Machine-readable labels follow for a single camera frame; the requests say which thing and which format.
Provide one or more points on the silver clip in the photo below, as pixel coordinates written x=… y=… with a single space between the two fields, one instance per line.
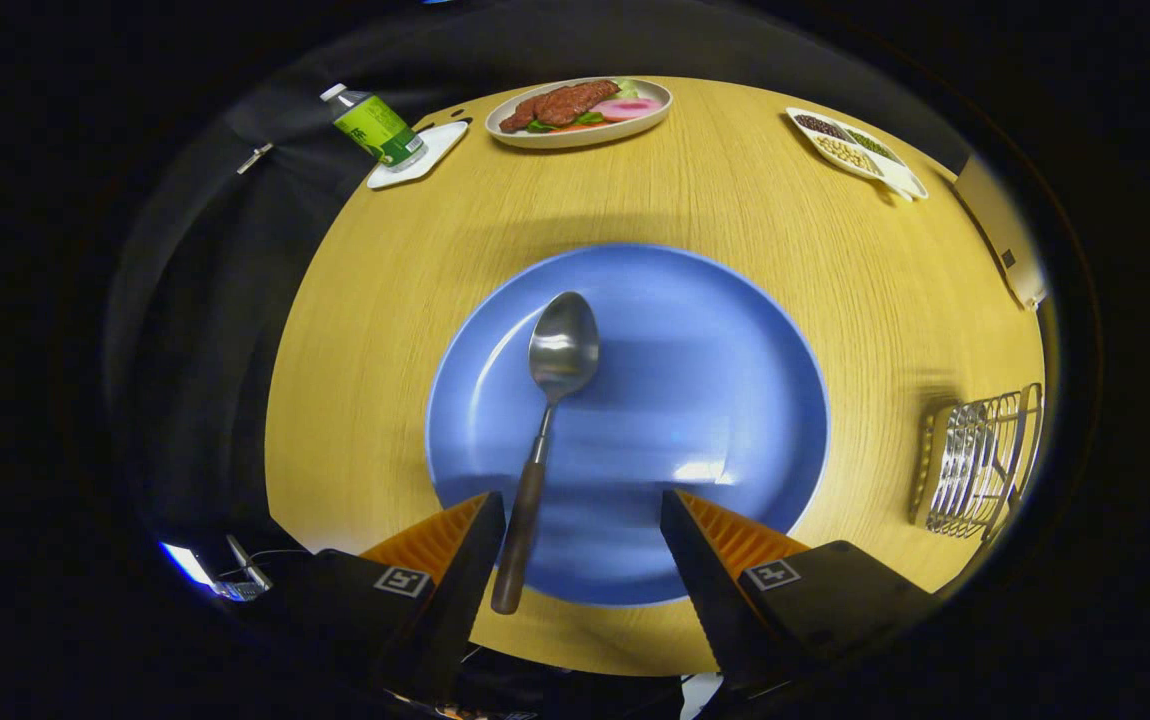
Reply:
x=255 y=158

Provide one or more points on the white keyboard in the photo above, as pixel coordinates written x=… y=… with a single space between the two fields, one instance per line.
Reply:
x=250 y=575

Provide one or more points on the brown grilled steak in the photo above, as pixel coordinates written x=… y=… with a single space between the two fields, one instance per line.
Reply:
x=560 y=103

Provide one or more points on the perforated steel tray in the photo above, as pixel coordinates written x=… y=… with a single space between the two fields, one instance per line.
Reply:
x=965 y=460

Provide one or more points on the lit computer monitor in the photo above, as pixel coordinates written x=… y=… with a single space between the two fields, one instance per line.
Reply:
x=188 y=565

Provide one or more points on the white square coaster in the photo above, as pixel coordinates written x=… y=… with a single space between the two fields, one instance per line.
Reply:
x=435 y=150

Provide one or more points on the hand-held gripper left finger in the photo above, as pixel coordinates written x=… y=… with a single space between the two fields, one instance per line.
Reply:
x=460 y=590

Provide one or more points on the blue round plate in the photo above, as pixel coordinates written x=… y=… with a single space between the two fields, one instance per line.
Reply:
x=695 y=380

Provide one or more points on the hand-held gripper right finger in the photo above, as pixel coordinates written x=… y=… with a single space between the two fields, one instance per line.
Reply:
x=710 y=590

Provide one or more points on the green label plastic bottle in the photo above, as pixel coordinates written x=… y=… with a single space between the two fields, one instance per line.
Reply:
x=373 y=125

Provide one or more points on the white toaster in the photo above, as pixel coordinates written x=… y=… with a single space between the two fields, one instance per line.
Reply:
x=1005 y=230

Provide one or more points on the beige oval food plate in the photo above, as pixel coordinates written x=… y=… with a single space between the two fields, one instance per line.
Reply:
x=555 y=138

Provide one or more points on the pink ham slice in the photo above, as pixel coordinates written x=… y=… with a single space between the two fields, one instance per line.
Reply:
x=628 y=108

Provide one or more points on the white divided bean dish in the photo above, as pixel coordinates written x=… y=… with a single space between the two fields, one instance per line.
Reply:
x=895 y=175

